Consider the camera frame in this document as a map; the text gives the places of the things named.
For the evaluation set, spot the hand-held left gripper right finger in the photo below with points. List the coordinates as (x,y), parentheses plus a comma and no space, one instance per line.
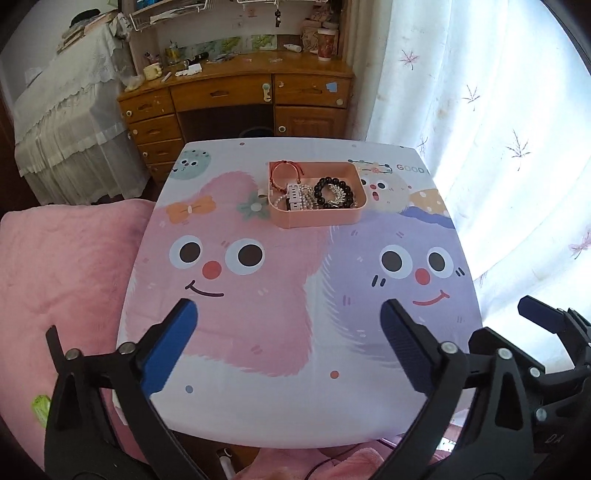
(406,346)

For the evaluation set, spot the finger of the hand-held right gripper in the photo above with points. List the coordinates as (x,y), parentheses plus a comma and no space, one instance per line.
(538,314)
(558,387)

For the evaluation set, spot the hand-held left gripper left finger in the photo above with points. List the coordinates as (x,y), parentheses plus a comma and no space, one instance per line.
(171,350)

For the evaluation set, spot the pink plastic box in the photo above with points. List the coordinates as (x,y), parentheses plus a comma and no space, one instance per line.
(318,217)

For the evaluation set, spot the green packet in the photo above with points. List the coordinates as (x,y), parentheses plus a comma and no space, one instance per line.
(40,408)

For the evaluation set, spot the white leaf print curtain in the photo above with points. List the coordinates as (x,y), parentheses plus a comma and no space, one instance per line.
(485,115)

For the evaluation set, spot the bed with white lace cover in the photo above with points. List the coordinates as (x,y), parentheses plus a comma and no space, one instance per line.
(69,129)

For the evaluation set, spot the wooden desk with drawers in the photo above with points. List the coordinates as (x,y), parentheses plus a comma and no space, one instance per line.
(221,92)

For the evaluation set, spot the cream plastic hook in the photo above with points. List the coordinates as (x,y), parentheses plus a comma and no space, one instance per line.
(265,92)

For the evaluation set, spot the yellow mug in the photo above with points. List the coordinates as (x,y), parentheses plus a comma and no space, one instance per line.
(152,71)

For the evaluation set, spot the glass jar with pens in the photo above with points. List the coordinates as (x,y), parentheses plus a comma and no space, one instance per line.
(173,56)

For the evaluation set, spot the red and white cup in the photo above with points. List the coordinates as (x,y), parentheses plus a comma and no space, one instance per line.
(326,46)

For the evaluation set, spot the white tube bottle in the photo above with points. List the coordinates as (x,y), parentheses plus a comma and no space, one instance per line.
(292,47)

